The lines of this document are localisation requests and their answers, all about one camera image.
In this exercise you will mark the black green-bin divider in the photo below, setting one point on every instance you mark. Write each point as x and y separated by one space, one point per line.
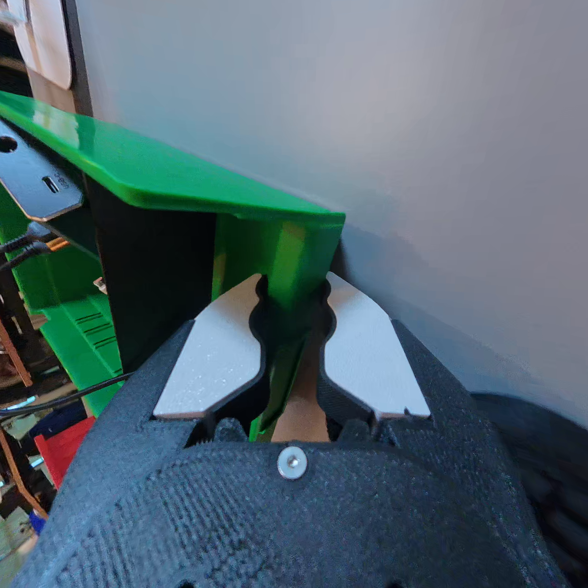
151 275

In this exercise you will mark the white document stand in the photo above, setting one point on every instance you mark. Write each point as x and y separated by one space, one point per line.
46 41

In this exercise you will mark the green plastic bin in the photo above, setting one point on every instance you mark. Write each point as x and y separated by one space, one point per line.
160 170

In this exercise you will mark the black wrist rest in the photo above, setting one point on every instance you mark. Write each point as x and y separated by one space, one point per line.
542 459

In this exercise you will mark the red plastic bin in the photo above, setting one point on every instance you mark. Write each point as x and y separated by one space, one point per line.
64 450

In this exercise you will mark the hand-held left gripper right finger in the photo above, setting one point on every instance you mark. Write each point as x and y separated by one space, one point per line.
367 358

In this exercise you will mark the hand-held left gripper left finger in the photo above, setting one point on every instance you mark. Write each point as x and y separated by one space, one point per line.
211 353

